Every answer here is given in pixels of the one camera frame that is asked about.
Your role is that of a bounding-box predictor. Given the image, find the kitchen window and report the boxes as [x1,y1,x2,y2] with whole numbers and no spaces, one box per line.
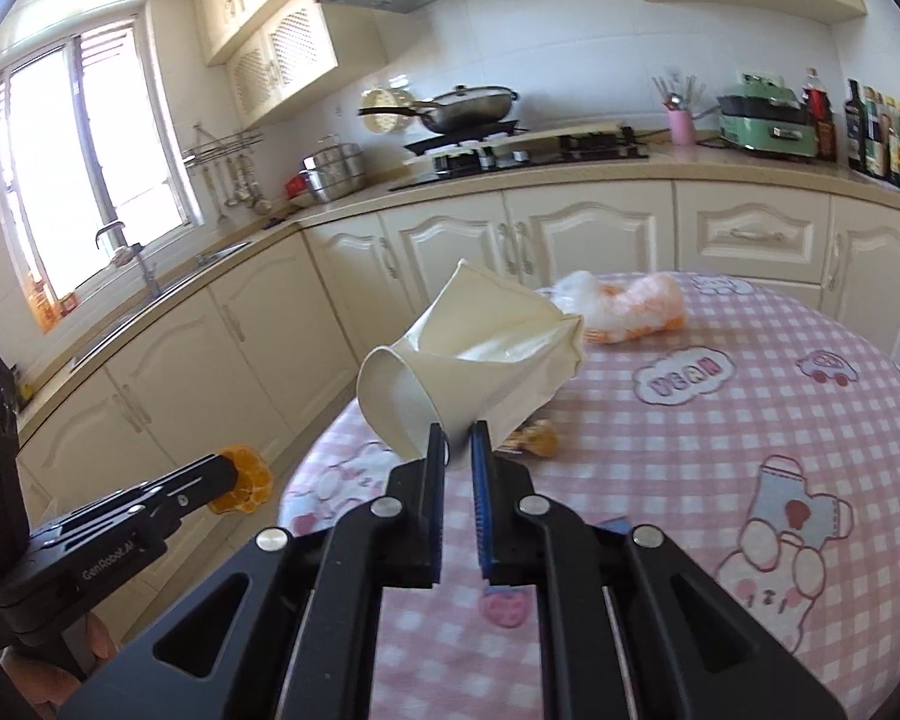
[0,19,200,331]

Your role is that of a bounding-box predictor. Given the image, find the black portable burner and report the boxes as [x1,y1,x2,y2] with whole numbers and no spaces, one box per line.
[403,122,530,155]

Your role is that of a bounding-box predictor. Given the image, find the black gas stove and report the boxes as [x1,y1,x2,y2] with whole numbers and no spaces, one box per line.
[388,131,650,191]

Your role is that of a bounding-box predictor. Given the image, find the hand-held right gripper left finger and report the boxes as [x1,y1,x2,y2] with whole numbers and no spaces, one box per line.
[58,424,447,720]

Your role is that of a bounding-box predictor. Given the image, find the white paper cup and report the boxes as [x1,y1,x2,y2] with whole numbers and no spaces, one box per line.
[356,259,587,462]

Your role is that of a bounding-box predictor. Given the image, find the person's left hand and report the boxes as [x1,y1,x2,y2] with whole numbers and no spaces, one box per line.
[0,611,119,720]

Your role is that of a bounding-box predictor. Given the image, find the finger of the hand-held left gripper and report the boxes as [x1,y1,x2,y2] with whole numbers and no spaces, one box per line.
[139,452,242,535]

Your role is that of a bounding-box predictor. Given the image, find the steel wok with lid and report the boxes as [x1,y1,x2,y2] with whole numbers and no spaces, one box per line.
[358,85,520,134]

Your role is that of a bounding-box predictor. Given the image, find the wall utensil rack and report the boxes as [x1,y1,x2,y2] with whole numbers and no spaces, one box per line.
[182,124,266,166]

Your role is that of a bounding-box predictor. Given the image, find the cream base cabinets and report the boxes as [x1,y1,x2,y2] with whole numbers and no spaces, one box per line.
[15,157,900,541]

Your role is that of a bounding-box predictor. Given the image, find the orange peel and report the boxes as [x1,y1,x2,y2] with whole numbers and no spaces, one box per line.
[210,446,273,517]

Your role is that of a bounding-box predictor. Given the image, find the dark glass bottle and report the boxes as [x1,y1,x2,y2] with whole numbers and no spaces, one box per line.
[862,88,887,179]
[881,94,900,185]
[845,79,869,172]

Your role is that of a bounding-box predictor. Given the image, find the pink checked tablecloth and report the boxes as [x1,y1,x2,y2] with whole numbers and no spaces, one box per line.
[279,270,900,720]

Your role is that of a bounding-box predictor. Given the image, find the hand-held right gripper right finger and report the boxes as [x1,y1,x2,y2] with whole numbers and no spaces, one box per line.
[469,420,848,720]

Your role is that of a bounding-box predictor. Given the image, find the cream dotted colander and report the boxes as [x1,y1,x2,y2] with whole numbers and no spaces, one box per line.
[360,88,413,136]

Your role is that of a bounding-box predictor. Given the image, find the steel faucet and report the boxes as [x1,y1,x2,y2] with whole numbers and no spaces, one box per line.
[94,221,162,297]

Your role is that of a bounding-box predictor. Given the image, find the orange printed plastic bag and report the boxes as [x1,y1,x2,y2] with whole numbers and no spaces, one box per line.
[551,270,685,346]

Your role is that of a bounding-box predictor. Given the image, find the steel sink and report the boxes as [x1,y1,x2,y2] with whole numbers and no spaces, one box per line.
[71,240,252,372]

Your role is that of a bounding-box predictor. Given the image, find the cream upper wall cabinets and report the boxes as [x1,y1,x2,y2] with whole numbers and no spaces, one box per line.
[193,0,323,67]

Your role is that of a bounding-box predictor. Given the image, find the steel steamer pot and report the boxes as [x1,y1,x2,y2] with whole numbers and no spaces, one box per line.
[302,136,368,203]

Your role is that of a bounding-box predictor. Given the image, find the row of hanging utensils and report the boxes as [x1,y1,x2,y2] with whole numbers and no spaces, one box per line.
[202,154,275,224]

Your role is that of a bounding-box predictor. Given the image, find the green electric cooker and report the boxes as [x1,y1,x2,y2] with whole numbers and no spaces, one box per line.
[716,75,822,160]

